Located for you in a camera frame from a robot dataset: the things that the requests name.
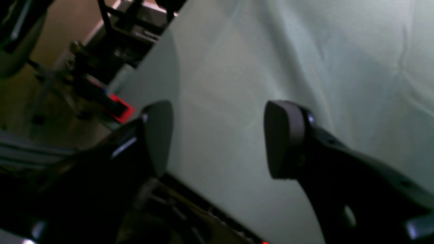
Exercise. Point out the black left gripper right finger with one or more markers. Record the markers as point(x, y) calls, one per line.
point(356, 199)

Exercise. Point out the red black clamp right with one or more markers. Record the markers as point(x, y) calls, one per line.
point(87, 73)

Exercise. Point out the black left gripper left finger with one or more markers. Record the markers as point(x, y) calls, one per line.
point(83, 199)

